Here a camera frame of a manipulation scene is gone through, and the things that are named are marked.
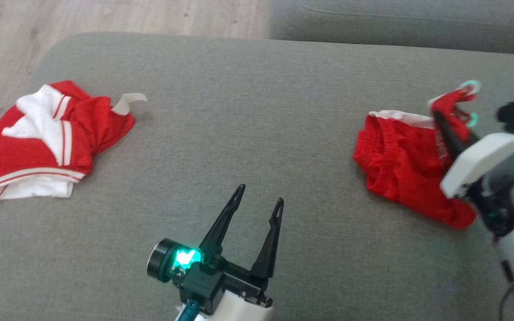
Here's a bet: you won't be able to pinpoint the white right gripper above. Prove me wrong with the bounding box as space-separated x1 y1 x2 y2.
433 105 514 199

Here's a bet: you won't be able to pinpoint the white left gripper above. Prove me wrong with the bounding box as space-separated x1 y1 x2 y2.
147 184 285 321

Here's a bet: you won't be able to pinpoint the red shorts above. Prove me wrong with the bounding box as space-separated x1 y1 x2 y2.
352 87 478 230

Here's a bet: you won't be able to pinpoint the red and white jersey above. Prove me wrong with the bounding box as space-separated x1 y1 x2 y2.
0 79 148 200

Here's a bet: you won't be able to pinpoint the grey sofa seat cushion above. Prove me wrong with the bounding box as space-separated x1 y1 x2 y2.
0 31 514 321

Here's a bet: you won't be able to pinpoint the blue camera cable plug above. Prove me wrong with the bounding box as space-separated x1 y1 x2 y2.
176 300 199 321

